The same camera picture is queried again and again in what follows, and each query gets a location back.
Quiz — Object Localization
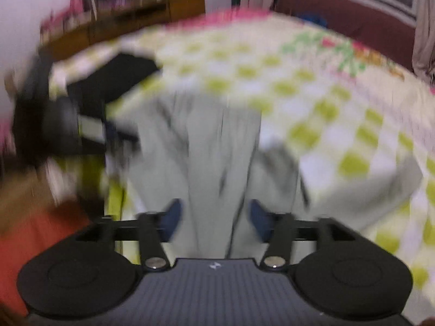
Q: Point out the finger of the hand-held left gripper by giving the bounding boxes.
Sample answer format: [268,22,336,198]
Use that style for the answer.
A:
[103,120,141,147]

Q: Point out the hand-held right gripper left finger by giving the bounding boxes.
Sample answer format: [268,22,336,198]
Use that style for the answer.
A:
[76,199,184,273]

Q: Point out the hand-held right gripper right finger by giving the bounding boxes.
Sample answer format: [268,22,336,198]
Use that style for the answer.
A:
[250,200,357,273]

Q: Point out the black pants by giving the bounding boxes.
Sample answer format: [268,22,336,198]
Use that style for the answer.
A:
[66,52,161,117]

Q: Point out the grey pants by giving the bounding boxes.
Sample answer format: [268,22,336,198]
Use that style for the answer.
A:
[105,93,306,262]

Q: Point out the wooden desk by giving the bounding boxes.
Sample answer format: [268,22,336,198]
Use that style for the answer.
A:
[37,0,206,62]

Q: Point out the pink cloth covered monitor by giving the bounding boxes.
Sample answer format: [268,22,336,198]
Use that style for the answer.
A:
[41,0,177,35]

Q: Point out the checked floral bedsheet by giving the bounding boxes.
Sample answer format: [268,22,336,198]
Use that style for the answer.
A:
[48,8,435,313]

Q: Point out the blue cloth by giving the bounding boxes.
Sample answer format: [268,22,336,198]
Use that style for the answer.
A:
[298,12,327,28]

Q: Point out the dark red bench cover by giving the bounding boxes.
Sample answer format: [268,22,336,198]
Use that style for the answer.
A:
[275,0,418,70]

